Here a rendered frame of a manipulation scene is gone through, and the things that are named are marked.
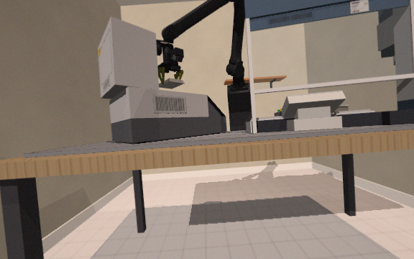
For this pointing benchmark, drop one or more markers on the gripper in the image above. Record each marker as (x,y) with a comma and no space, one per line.
(165,68)

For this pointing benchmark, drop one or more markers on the white well plate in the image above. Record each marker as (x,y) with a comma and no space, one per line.
(171,83)

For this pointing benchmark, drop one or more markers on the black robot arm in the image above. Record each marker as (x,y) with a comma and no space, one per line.
(235,67)

